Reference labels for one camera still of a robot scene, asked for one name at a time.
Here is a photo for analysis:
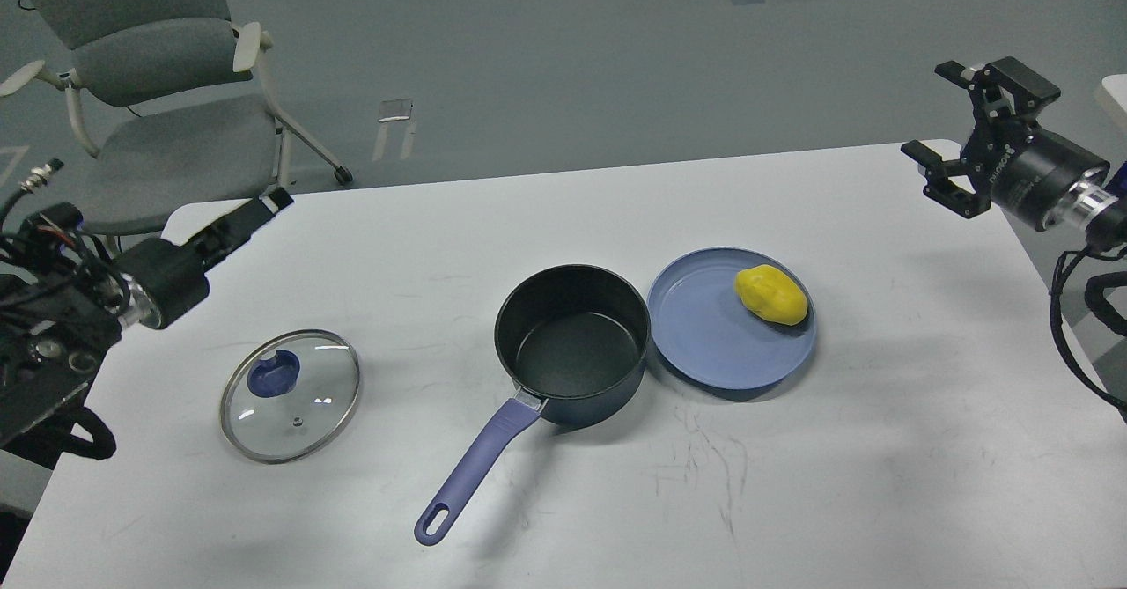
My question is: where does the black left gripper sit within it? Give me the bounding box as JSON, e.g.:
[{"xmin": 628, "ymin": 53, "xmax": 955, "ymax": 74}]
[{"xmin": 115, "ymin": 187, "xmax": 294, "ymax": 331}]

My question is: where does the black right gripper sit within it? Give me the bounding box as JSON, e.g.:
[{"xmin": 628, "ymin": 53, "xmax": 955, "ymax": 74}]
[{"xmin": 899, "ymin": 56, "xmax": 1110, "ymax": 232}]

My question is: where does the glass pot lid blue knob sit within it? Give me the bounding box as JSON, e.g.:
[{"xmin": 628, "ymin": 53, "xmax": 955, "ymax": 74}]
[{"xmin": 219, "ymin": 329, "xmax": 363, "ymax": 465}]

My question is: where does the yellow potato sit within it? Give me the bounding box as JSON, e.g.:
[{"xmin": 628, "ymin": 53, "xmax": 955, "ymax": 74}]
[{"xmin": 733, "ymin": 264, "xmax": 809, "ymax": 325}]

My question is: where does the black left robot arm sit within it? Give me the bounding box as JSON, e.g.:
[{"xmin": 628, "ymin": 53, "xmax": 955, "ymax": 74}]
[{"xmin": 1, "ymin": 187, "xmax": 293, "ymax": 459}]

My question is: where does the grey office chair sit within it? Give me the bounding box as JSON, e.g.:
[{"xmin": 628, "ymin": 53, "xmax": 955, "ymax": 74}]
[{"xmin": 3, "ymin": 0, "xmax": 353, "ymax": 237}]

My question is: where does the silver floor socket plate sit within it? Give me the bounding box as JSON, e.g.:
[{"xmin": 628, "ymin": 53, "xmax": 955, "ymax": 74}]
[{"xmin": 378, "ymin": 97, "xmax": 414, "ymax": 124}]

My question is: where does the blue round plate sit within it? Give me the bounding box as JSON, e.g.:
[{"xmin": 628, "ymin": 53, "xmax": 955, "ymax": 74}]
[{"xmin": 647, "ymin": 247, "xmax": 818, "ymax": 394}]

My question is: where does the dark pot with purple handle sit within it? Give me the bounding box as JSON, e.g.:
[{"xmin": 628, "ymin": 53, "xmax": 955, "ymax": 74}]
[{"xmin": 414, "ymin": 264, "xmax": 651, "ymax": 546}]

